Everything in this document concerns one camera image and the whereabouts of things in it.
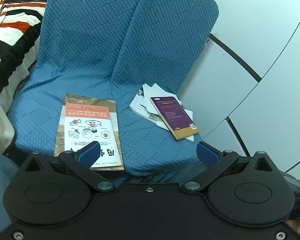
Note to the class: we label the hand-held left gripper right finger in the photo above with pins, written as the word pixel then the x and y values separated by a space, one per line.
pixel 207 152

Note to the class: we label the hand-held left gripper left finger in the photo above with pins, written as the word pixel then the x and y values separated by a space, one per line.
pixel 90 153

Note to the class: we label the white cartoon book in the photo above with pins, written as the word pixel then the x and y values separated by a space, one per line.
pixel 90 125

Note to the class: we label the purple book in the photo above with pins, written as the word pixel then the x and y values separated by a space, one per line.
pixel 172 115

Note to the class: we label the brown landscape book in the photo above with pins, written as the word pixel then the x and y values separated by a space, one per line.
pixel 90 98

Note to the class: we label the plain white booklet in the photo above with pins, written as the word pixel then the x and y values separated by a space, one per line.
pixel 157 90

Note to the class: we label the person's right hand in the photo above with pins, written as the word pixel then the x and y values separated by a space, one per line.
pixel 298 227

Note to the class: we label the blue quilted chair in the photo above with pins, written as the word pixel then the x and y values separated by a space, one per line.
pixel 77 42
pixel 165 42

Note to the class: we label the striped blanket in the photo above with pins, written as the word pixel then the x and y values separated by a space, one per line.
pixel 15 17

